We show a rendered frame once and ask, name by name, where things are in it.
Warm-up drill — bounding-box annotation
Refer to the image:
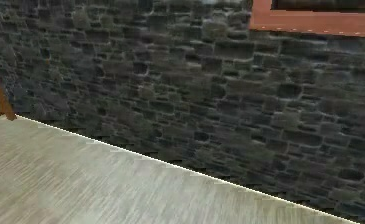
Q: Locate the brown wooden chair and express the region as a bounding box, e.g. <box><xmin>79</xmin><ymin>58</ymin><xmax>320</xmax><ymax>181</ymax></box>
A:
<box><xmin>0</xmin><ymin>72</ymin><xmax>17</xmax><ymax>122</ymax></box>

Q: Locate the red-brown framed window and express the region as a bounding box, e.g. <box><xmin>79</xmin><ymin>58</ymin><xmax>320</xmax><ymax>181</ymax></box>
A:
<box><xmin>249</xmin><ymin>0</ymin><xmax>365</xmax><ymax>38</ymax></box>

